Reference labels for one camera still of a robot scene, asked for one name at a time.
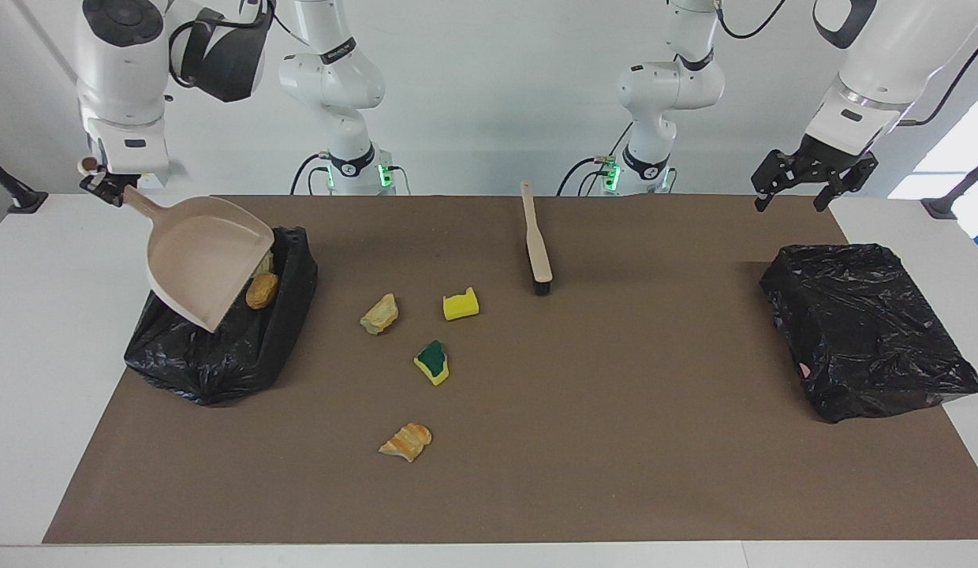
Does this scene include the black base cable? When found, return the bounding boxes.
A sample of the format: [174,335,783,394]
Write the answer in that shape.
[558,156,608,196]
[290,154,326,196]

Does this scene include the white wall cable duct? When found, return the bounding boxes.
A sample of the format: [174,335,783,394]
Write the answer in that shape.
[16,0,84,88]

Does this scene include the beige brush black bristles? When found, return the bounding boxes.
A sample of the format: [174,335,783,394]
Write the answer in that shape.
[520,180,554,296]

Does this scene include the brown bread roll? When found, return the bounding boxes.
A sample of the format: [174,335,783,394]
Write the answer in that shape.
[245,271,280,310]

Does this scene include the green and yellow sponge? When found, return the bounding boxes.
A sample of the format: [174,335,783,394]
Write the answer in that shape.
[413,340,450,387]

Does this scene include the beige plastic dustpan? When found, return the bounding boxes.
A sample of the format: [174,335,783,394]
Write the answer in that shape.
[77,156,275,334]

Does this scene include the black bag covered box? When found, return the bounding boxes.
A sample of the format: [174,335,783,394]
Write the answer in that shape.
[760,243,978,424]

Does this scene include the yellow sponge block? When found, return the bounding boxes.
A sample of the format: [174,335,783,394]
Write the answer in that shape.
[442,287,480,322]

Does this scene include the pale bread chunk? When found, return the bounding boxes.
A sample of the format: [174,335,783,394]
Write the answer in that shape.
[360,293,400,336]

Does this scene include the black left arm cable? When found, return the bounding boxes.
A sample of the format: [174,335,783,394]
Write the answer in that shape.
[898,47,978,127]

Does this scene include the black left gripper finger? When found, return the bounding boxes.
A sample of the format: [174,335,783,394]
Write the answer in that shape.
[751,148,801,214]
[812,154,879,212]

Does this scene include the black clamp stand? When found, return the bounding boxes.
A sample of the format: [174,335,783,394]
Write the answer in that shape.
[0,150,48,215]
[920,154,978,220]

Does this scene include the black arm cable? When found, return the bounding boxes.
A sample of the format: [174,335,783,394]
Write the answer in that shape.
[898,47,978,127]
[168,0,275,89]

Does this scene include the black bag lined open bin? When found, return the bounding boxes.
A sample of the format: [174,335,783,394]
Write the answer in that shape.
[124,226,319,407]

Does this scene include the orange striped croissant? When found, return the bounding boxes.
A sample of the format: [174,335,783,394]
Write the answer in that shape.
[379,423,433,463]

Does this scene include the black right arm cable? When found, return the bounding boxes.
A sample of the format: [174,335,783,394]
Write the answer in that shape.
[168,0,275,89]

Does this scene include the brown table mat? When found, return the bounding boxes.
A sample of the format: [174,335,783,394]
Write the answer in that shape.
[42,195,978,545]

